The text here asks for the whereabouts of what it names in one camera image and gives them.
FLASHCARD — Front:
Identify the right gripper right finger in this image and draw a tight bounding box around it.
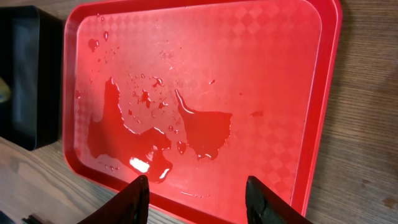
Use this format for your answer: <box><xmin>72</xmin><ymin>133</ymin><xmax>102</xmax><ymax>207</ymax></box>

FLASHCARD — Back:
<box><xmin>245</xmin><ymin>175</ymin><xmax>312</xmax><ymax>224</ymax></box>

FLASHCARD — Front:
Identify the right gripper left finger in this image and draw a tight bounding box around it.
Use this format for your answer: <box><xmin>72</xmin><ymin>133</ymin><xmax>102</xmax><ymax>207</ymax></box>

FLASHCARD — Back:
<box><xmin>78</xmin><ymin>175</ymin><xmax>150</xmax><ymax>224</ymax></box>

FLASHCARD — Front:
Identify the green sponge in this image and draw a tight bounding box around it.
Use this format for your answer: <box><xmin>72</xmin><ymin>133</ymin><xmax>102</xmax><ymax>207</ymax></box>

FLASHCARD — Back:
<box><xmin>0</xmin><ymin>78</ymin><xmax>12</xmax><ymax>103</ymax></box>

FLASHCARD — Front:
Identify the red plastic tray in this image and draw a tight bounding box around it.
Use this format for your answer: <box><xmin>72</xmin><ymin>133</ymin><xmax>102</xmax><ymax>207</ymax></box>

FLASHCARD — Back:
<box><xmin>62</xmin><ymin>0</ymin><xmax>342</xmax><ymax>223</ymax></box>

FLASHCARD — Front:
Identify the black rectangular tray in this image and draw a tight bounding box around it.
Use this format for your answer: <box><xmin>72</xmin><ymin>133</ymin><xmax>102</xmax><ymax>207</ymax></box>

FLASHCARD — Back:
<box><xmin>1</xmin><ymin>6</ymin><xmax>63</xmax><ymax>151</ymax></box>

